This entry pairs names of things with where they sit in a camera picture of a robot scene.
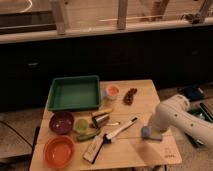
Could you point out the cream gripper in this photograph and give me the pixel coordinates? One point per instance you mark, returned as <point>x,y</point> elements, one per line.
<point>155,133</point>

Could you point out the blue sponge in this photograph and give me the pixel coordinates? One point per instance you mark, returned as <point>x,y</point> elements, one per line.
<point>149,134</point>

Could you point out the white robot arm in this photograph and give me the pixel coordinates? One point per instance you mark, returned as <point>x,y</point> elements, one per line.
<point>174,112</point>

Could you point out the green plastic tray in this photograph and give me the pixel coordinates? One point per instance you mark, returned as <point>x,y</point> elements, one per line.
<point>74,93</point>

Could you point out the metal spoon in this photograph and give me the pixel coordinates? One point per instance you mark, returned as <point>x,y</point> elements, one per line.
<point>91,125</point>

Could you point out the brown dried food piece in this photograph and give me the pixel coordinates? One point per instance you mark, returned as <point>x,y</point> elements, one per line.
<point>129,96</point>

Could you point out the green bin with items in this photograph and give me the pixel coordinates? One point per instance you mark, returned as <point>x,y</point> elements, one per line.
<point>204,113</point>

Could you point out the dark blue device on floor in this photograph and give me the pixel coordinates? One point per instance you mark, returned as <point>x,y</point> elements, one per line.
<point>193,93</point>

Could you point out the metal cup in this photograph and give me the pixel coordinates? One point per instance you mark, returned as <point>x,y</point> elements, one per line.
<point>99,121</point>

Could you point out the white cup orange inside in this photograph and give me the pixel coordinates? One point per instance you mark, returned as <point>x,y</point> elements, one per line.
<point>112,92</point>

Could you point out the yellow banana toy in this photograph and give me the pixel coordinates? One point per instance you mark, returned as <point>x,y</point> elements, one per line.
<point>102,111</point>

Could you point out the wooden block tool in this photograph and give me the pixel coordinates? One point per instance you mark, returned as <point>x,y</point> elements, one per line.
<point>93,149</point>

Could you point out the green pepper toy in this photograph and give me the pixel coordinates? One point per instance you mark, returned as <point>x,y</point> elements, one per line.
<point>86,137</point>

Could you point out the small green cup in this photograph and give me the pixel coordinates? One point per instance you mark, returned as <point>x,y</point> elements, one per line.
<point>81,126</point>

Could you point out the purple bowl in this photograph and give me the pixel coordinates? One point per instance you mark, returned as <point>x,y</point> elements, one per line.
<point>61,123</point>

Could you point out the orange bowl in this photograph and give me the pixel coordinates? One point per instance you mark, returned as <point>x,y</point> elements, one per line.
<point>58,152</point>

